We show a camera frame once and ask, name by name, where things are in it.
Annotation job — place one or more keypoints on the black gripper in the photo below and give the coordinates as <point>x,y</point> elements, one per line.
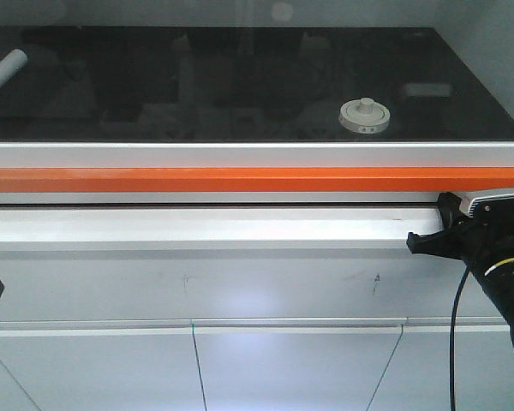
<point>485,244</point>

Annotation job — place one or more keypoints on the glass jar with white lid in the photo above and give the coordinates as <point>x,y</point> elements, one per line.
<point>364,116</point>

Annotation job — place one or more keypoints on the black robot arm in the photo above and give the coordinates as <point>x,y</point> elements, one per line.
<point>498,285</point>

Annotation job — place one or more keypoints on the left white cabinet door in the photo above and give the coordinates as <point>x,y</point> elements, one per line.
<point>106,372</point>

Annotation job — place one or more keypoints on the white rolled paper tube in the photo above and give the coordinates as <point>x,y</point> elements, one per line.
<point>11,64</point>

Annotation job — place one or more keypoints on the middle white cabinet door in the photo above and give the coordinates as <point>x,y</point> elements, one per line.
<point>293,368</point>

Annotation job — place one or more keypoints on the orange sash handle bar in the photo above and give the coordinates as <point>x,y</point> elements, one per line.
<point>206,180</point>

